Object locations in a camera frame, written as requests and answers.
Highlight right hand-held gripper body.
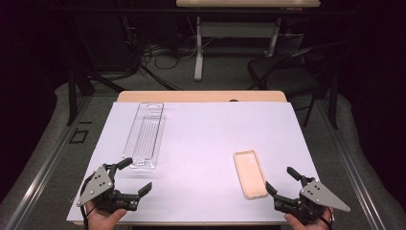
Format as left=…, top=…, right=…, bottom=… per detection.
left=273, top=176, right=351, bottom=225

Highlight black folding chair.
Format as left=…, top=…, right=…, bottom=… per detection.
left=247, top=41, right=349, bottom=128

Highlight black cable bundle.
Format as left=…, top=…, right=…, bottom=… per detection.
left=119, top=0, right=183, bottom=92

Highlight person's left hand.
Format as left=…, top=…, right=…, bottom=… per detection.
left=85, top=200, right=128, bottom=230

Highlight loose floor cables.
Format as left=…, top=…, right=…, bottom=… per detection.
left=140, top=36, right=214, bottom=71

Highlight beige phone case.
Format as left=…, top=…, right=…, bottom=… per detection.
left=233, top=149, right=269, bottom=200

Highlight white-legged desk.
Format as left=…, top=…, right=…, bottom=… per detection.
left=175, top=0, right=322, bottom=81

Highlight clear plastic packaging tray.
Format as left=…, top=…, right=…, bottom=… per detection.
left=123, top=103, right=167, bottom=171

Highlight metal floor rail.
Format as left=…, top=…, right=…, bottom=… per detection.
left=4, top=95, right=92, bottom=230
left=319, top=99, right=388, bottom=230

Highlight black metal stand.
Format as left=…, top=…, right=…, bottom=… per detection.
left=65, top=63, right=127, bottom=127

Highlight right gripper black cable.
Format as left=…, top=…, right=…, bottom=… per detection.
left=319, top=207, right=335, bottom=230

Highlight wooden table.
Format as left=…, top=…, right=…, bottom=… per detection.
left=66, top=90, right=334, bottom=227

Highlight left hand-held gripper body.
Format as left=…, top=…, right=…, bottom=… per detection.
left=77, top=163, right=140, bottom=215

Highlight black metal post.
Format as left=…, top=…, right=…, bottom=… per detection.
left=328, top=68, right=340, bottom=130

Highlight white table cover board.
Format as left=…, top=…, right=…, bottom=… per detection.
left=66, top=101, right=334, bottom=223

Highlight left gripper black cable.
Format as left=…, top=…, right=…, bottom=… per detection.
left=79, top=173, right=97, bottom=230

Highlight dark equipment cabinet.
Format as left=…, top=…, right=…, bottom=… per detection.
left=73, top=12, right=135, bottom=73

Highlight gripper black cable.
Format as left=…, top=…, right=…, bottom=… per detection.
left=79, top=173, right=97, bottom=230
left=319, top=207, right=335, bottom=230

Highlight person's right hand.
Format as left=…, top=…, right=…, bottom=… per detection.
left=283, top=206, right=334, bottom=230

